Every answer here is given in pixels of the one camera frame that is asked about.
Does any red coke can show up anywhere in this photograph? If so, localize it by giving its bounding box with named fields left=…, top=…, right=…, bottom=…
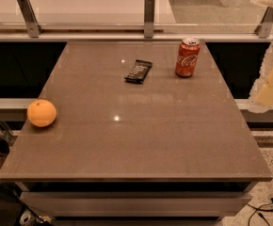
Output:
left=175, top=37, right=201, bottom=78

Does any black chocolate bar wrapper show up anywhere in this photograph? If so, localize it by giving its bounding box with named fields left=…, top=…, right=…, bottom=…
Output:
left=124, top=59, right=153, bottom=84

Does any orange fruit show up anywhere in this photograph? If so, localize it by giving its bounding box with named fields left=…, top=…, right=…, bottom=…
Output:
left=27, top=99, right=56, bottom=127

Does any white tape roll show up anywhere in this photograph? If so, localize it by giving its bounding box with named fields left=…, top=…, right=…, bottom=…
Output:
left=19, top=211, right=36, bottom=226

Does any right metal glass bracket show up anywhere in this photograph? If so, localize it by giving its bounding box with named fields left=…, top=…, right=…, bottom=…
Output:
left=254, top=7, right=273, bottom=39

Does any metal glass bracket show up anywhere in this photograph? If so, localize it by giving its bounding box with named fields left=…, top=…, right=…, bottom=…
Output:
left=254, top=7, right=273, bottom=39
left=144, top=0, right=155, bottom=39
left=17, top=0, right=42, bottom=38

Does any middle metal glass bracket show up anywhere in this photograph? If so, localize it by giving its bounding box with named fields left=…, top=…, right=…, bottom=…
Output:
left=144, top=0, right=155, bottom=39

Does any grey table frame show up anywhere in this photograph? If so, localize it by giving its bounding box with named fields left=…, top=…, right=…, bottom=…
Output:
left=20, top=191, right=251, bottom=218

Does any left metal glass bracket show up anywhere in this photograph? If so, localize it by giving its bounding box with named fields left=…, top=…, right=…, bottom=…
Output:
left=17, top=0, right=42, bottom=38

